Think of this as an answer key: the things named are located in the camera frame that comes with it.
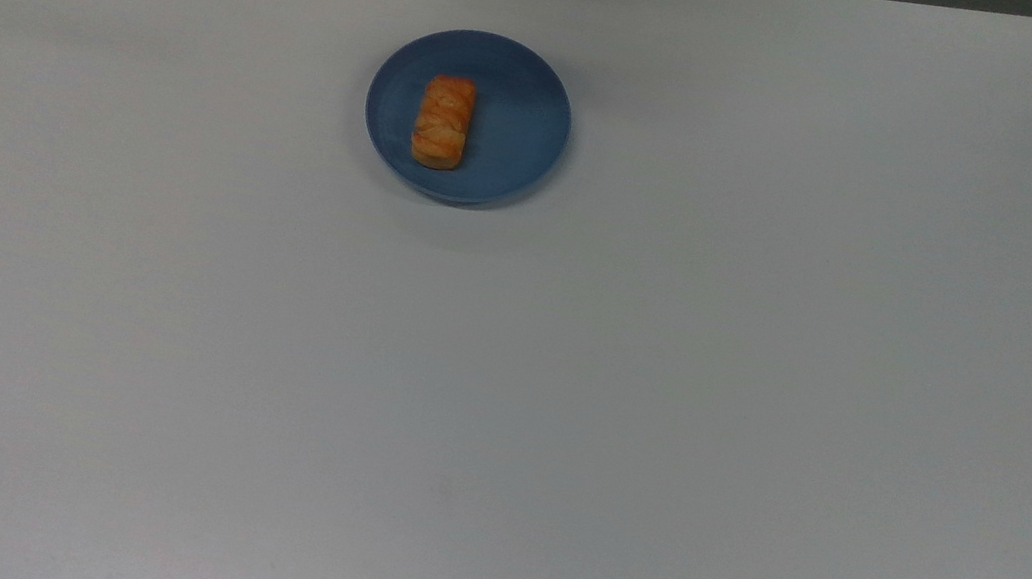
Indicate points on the blue round plate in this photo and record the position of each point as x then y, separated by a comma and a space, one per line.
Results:
518, 128

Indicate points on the golden brown bread roll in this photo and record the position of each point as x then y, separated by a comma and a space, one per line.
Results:
444, 122

